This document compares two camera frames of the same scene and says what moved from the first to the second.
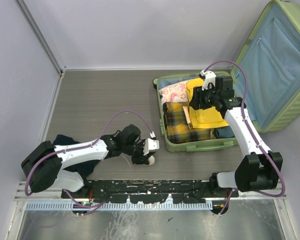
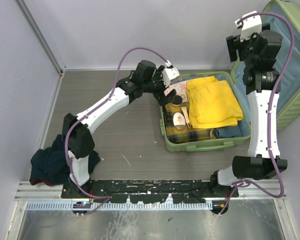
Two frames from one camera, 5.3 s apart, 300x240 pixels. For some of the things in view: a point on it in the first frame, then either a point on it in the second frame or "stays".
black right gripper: x=197 y=102 to x=234 y=42
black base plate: x=149 y=191 stays
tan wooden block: x=186 y=110 stays
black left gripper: x=141 y=158 to x=159 y=76
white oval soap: x=151 y=160 to x=179 y=121
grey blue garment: x=224 y=132 stays
